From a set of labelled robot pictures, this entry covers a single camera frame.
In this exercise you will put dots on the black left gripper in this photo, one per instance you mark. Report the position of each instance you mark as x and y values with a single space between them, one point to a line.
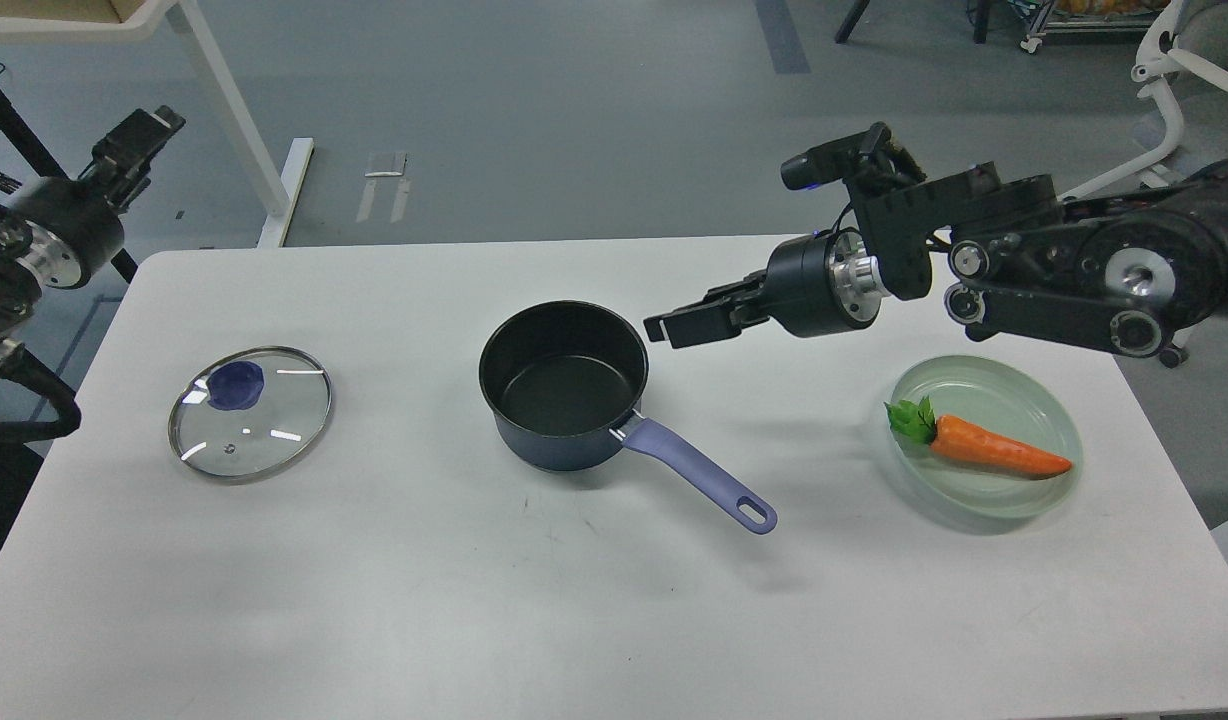
72 229

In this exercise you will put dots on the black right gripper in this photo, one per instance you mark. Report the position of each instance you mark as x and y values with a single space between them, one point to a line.
817 284

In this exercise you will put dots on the dark blue saucepan purple handle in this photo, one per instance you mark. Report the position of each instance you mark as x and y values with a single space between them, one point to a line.
564 381

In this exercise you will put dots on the glass lid purple knob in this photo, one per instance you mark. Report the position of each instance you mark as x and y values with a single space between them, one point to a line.
251 414

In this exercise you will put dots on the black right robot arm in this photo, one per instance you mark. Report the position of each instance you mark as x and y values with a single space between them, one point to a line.
1010 246

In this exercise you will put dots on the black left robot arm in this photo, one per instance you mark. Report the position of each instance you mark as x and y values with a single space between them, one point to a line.
18 297

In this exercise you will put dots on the orange toy carrot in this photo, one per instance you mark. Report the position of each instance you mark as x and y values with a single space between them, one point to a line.
959 440

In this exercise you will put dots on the pale green plate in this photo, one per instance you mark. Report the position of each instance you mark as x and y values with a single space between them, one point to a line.
1000 398

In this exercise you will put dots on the wheeled cart base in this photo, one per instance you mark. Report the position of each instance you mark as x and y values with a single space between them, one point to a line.
1084 22

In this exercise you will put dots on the white office chair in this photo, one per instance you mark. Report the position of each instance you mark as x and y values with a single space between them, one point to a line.
1174 100

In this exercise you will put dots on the black table frame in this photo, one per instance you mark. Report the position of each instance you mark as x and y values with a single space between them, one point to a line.
41 161

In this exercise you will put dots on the white desk frame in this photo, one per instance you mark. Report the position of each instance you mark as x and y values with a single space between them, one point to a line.
73 68

